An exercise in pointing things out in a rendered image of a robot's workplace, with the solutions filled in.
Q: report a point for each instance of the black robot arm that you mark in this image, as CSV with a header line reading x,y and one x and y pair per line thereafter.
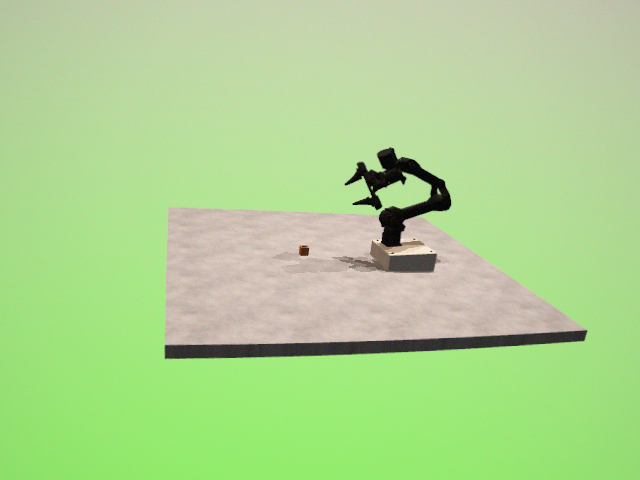
x,y
392,218

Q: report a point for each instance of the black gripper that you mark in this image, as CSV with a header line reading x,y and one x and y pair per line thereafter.
x,y
374,200

